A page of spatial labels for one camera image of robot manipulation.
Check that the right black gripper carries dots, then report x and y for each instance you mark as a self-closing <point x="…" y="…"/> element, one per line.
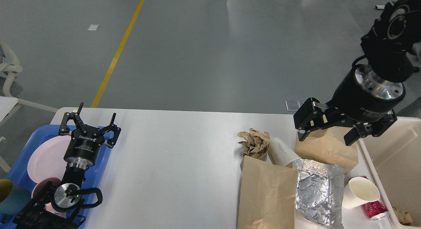
<point x="363" y="101"/>

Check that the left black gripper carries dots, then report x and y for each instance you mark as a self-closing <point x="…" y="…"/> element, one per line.
<point x="84" y="146"/>

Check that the pink plate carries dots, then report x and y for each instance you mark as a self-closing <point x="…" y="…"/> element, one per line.
<point x="47" y="160"/>

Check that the teal green mug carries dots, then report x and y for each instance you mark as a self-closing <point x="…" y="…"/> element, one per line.
<point x="13" y="199"/>

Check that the brown paper bag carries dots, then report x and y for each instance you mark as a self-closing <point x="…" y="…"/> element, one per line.
<point x="328" y="147"/>
<point x="267" y="196"/>

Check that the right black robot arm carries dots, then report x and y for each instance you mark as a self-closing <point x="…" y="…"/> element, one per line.
<point x="392" y="45"/>

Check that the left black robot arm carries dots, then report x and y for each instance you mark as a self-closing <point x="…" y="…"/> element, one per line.
<point x="62" y="206"/>

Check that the clear floor plate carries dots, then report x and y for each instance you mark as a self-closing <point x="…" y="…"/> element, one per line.
<point x="292" y="105"/>

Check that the beige plastic bin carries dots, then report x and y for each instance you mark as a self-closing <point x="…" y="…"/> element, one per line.
<point x="394" y="163"/>

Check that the crumpled aluminium foil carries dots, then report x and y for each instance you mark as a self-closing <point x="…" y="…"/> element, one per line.
<point x="319" y="192"/>

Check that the white paper cup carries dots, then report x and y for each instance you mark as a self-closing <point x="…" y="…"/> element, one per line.
<point x="281" y="154"/>
<point x="359" y="191"/>

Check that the white side table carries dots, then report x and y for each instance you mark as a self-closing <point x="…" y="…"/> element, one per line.
<point x="6" y="106"/>

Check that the crumpled brown paper ball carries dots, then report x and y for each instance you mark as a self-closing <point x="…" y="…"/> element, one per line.
<point x="255" y="143"/>

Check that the red soda can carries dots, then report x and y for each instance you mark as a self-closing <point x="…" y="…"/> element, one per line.
<point x="375" y="210"/>

